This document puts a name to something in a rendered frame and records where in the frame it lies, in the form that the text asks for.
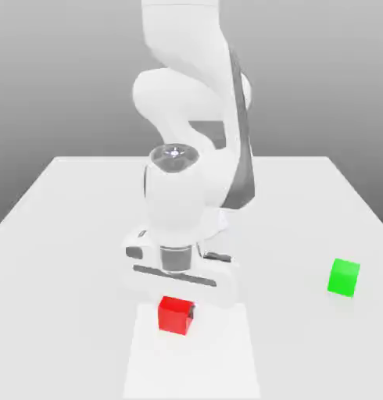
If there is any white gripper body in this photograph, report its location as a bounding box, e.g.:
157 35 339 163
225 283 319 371
124 259 240 309

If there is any small red cube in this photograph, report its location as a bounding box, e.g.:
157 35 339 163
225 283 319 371
157 295 195 338

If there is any small green cube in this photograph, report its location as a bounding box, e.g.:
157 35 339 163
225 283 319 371
327 258 361 298

